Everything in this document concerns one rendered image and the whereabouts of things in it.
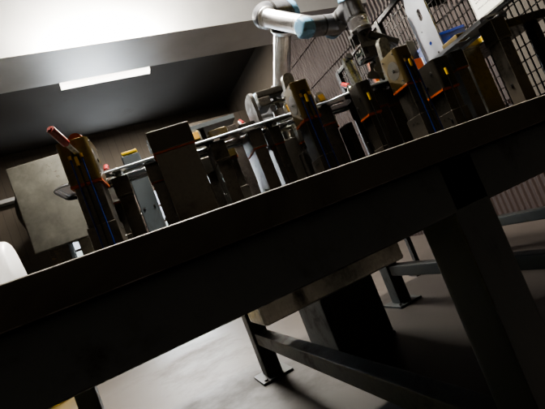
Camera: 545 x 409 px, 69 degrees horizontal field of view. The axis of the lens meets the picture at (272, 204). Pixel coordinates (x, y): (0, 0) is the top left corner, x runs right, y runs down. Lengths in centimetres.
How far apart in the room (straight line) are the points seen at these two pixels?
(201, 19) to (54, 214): 358
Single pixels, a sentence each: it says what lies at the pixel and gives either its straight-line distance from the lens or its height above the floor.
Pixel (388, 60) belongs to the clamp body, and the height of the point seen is 103.
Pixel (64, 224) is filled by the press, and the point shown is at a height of 178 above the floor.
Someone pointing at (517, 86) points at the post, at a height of 78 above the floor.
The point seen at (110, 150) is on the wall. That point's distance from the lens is 808.
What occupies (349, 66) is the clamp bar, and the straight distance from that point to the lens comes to 177.
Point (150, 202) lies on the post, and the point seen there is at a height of 93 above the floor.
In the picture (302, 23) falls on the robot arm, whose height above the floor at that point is 132.
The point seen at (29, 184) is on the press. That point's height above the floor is 245.
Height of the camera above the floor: 66
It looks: 3 degrees up
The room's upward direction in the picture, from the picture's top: 22 degrees counter-clockwise
